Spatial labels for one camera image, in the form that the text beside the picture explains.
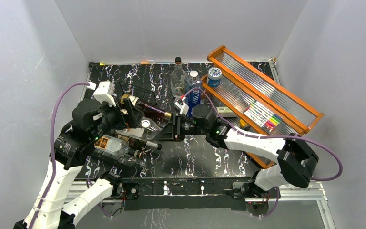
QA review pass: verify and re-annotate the blue white round tin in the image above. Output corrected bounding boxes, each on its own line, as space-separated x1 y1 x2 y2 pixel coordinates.
207 67 222 87

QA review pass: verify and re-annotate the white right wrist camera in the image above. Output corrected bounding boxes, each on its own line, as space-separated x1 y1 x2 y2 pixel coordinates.
174 96 189 116

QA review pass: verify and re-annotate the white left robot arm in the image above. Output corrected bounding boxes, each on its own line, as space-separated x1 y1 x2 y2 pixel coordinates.
14 98 143 229

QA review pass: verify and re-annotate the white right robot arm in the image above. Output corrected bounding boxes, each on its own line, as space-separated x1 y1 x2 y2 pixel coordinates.
155 104 319 198

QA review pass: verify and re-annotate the black aluminium base frame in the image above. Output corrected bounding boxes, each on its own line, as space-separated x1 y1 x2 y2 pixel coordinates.
66 175 332 219

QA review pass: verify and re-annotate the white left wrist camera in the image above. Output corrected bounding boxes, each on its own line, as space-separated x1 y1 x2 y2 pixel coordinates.
87 81 116 107

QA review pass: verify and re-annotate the clear bottle with orange label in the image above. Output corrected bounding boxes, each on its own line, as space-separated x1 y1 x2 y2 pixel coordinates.
94 135 130 157

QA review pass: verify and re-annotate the tall clear bottle black cap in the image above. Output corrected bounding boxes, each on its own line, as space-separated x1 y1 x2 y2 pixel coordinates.
170 57 187 98

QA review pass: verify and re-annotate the pack of coloured markers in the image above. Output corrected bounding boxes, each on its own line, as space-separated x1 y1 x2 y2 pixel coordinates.
243 101 283 134

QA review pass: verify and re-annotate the yellow eraser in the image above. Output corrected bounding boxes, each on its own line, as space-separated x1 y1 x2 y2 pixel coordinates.
240 124 250 131

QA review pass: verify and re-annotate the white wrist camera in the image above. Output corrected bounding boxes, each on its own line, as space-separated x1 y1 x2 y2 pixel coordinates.
87 81 116 107
174 96 189 116

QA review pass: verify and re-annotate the black wire wine rack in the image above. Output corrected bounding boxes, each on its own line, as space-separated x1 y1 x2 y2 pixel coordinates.
91 81 163 166

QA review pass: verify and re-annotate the dark green wine bottle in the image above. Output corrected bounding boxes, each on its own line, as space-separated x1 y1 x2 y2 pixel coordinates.
128 138 163 150

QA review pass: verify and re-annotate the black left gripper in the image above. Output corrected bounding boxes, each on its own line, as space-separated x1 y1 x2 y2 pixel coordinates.
91 97 144 141

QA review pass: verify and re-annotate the clear round glass bottle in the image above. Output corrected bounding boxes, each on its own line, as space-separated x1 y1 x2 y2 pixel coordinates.
115 117 163 141

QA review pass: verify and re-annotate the blue square glass bottle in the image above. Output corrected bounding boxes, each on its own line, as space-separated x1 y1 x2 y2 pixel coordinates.
185 71 203 117

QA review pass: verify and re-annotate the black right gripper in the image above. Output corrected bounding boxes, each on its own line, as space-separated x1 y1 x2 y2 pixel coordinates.
154 111 208 141

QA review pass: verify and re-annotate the white cardboard small box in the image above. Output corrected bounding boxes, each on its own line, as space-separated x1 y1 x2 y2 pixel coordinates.
216 106 238 118

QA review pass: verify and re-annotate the orange framed glass shelf rack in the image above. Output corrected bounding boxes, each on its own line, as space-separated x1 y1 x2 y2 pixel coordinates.
201 45 325 169

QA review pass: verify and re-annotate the brown bottle with gold cap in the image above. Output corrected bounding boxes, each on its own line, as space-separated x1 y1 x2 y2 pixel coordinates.
120 94 172 121

